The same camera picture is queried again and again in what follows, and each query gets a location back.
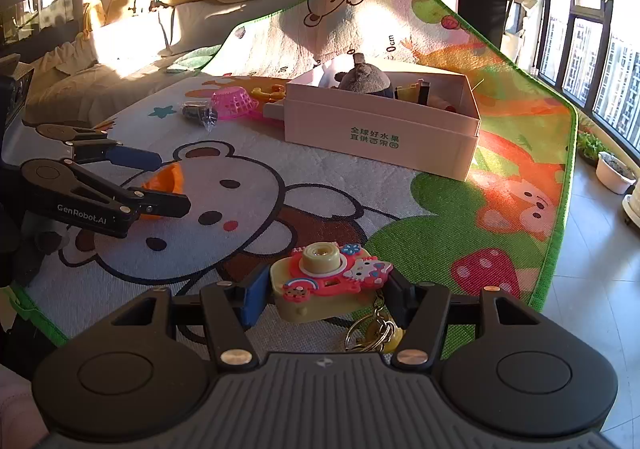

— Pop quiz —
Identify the white bowl planter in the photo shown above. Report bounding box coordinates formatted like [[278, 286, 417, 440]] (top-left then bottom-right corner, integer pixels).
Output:
[[596, 151, 638, 194]]

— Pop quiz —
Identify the pink plastic basket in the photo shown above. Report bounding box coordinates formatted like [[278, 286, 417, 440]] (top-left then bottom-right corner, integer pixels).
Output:
[[212, 86, 261, 122]]

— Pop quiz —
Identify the orange pumpkin toy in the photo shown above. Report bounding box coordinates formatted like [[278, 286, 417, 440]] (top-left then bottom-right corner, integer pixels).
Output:
[[140, 164, 186, 222]]

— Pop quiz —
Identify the toy camera keychain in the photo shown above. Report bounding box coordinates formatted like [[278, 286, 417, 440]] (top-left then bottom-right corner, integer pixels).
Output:
[[270, 242, 405, 354]]

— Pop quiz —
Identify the white round stand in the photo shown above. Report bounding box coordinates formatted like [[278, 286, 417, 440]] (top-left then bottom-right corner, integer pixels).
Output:
[[620, 179, 640, 230]]

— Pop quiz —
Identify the black plush toy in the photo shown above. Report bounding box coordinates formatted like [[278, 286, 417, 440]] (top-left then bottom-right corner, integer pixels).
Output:
[[327, 53, 396, 100]]

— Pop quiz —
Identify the dark toy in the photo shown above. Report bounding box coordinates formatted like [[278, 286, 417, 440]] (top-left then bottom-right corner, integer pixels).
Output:
[[181, 101, 219, 130]]

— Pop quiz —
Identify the pink cardboard box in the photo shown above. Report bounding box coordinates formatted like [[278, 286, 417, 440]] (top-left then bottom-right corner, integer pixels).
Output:
[[284, 68, 482, 182]]

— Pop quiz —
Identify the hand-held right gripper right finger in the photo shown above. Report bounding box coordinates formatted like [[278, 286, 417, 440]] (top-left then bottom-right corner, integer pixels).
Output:
[[387, 270, 541, 370]]

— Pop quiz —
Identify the cartoon animal play mat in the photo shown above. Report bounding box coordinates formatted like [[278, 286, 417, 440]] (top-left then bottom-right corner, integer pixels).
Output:
[[10, 0, 578, 365]]

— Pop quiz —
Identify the pink cloth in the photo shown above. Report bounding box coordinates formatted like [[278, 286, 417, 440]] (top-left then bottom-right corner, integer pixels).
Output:
[[0, 363, 51, 449]]

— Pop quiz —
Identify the white bed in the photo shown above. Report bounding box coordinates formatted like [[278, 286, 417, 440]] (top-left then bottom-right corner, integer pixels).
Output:
[[20, 0, 351, 130]]

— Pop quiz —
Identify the white block toy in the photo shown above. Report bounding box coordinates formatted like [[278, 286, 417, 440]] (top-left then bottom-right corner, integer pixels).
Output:
[[262, 100, 288, 124]]

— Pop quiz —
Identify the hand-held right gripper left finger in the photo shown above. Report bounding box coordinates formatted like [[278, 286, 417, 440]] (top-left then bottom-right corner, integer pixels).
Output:
[[112, 264, 273, 371]]

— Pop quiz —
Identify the pale green leaf cloth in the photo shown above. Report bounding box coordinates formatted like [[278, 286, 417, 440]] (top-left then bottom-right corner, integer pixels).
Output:
[[165, 45, 223, 74]]

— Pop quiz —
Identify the dark framed wall panel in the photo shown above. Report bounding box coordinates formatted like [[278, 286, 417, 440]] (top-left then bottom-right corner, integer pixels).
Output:
[[0, 0, 76, 46]]

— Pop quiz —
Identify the yellow plastic toy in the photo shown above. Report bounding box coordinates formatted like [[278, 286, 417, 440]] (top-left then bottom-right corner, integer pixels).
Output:
[[251, 84, 286, 102]]

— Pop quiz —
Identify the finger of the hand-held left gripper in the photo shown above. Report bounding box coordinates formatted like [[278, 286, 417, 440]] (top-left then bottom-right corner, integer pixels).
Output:
[[21, 158, 192, 220], [36, 123, 163, 170]]

